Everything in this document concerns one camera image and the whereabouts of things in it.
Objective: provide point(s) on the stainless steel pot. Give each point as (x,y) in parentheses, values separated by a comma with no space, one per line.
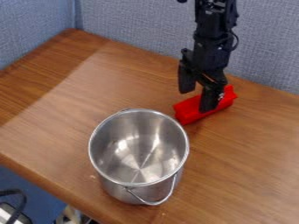
(138,150)

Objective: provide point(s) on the grey device under table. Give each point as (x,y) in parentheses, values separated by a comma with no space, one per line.
(7,211)

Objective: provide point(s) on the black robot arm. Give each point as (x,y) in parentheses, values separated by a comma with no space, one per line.
(215,18)

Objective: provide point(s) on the red plastic block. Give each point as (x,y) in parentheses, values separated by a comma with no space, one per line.
(187,110)

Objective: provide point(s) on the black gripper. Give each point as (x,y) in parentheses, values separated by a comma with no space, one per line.
(203,63)

